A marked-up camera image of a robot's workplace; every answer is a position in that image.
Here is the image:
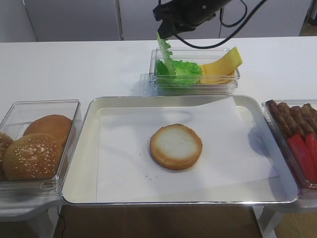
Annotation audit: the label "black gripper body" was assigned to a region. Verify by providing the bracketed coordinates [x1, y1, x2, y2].
[153, 0, 230, 32]

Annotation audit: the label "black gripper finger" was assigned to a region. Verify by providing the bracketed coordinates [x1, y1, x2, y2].
[158, 21, 177, 39]

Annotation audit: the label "green lettuce leaf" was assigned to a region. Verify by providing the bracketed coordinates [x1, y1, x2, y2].
[156, 33, 176, 82]
[156, 60, 203, 87]

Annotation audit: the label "clear lettuce cheese container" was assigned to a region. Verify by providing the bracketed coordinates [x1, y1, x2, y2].
[148, 48, 240, 96]

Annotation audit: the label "flat yellow cheese slices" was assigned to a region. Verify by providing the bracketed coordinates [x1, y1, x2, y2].
[200, 72, 235, 85]

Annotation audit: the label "upright yellow cheese slice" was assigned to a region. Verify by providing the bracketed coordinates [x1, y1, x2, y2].
[200, 47, 243, 76]

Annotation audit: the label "bottom bun half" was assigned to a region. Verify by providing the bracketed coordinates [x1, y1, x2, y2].
[150, 123, 203, 171]

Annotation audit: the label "brown patty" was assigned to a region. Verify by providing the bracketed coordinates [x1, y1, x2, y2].
[290, 106, 315, 135]
[301, 103, 317, 130]
[265, 100, 292, 139]
[277, 102, 304, 137]

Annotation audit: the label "white paper sheet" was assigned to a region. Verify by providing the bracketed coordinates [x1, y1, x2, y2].
[96, 96, 276, 203]

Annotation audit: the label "plain orange bun back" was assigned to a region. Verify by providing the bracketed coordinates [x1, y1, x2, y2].
[23, 115, 72, 147]

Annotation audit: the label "clear right patty container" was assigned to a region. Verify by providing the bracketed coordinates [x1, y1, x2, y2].
[263, 100, 317, 199]

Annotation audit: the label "brown patty right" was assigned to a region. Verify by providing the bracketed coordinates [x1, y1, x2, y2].
[301, 103, 317, 130]

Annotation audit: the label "clear left bun container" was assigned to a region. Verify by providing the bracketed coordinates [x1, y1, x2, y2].
[0, 100, 82, 198]

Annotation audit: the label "silver metal tray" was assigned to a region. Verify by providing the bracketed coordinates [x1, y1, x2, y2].
[62, 96, 299, 205]

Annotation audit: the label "red tomato slice right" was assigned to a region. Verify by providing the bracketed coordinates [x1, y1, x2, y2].
[305, 133, 317, 170]

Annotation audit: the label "sesame bun top front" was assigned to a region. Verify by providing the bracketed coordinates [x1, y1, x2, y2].
[2, 133, 63, 180]

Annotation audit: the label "sesame bun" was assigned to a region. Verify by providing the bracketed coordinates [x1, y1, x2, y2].
[0, 132, 14, 181]
[2, 133, 63, 180]

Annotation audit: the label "sesame bun top far left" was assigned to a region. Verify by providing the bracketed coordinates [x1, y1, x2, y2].
[0, 132, 14, 181]

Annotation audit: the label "black cable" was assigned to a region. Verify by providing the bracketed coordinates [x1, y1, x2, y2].
[174, 0, 268, 50]

